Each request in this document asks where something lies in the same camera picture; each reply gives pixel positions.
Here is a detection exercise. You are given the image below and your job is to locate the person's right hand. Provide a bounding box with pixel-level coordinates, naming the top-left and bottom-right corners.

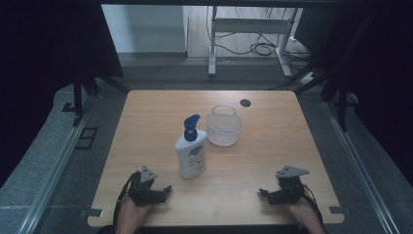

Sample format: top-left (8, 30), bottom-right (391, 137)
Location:
top-left (285, 194), bottom-right (326, 234)

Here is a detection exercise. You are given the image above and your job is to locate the clear plastic bowl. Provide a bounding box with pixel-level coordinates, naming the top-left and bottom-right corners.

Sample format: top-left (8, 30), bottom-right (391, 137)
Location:
top-left (206, 103), bottom-right (244, 147)

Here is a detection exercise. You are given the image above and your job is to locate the white power strip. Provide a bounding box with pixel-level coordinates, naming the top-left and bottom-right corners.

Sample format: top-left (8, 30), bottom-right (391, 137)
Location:
top-left (299, 71), bottom-right (318, 86)

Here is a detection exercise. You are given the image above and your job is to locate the black curtain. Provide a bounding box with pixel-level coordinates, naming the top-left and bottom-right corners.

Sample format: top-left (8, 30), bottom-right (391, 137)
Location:
top-left (0, 0), bottom-right (125, 189)
top-left (293, 0), bottom-right (413, 186)

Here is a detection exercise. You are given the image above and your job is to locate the black floor cable bundle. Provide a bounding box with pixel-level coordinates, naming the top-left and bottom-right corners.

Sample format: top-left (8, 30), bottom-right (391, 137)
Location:
top-left (207, 6), bottom-right (313, 71)

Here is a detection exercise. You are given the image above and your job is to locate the person's left hand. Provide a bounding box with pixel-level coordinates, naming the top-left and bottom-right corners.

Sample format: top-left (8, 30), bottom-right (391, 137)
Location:
top-left (116, 195), bottom-right (154, 234)

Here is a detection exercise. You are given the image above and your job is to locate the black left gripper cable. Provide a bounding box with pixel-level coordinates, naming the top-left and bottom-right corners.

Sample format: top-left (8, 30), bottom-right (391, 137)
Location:
top-left (111, 171), bottom-right (138, 233)

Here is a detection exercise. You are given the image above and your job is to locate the aluminium rail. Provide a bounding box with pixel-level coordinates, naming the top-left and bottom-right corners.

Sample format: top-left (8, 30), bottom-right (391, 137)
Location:
top-left (322, 100), bottom-right (398, 234)
top-left (18, 96), bottom-right (98, 234)

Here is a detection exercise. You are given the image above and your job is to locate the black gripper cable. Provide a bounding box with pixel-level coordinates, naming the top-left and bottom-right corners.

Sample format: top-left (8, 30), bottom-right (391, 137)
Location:
top-left (300, 183), bottom-right (326, 230)
top-left (111, 171), bottom-right (138, 233)

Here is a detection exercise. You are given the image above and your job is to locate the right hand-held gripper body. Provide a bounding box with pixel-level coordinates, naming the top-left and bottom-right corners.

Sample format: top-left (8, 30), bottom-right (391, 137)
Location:
top-left (275, 165), bottom-right (311, 205)

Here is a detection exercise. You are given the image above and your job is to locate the white pump bottle blue cap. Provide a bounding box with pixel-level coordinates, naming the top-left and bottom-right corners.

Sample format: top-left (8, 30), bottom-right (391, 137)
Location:
top-left (174, 113), bottom-right (208, 179)

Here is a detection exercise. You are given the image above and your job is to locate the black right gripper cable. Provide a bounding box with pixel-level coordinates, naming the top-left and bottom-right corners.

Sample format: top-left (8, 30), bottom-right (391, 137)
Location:
top-left (300, 183), bottom-right (326, 230)

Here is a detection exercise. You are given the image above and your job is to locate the white metal desk frame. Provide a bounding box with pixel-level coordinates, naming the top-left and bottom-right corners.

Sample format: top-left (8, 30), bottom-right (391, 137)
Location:
top-left (207, 5), bottom-right (300, 78)

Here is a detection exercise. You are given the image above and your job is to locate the black metal stand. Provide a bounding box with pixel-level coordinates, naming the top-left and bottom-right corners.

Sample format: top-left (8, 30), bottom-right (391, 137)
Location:
top-left (293, 64), bottom-right (350, 133)
top-left (72, 76), bottom-right (131, 126)

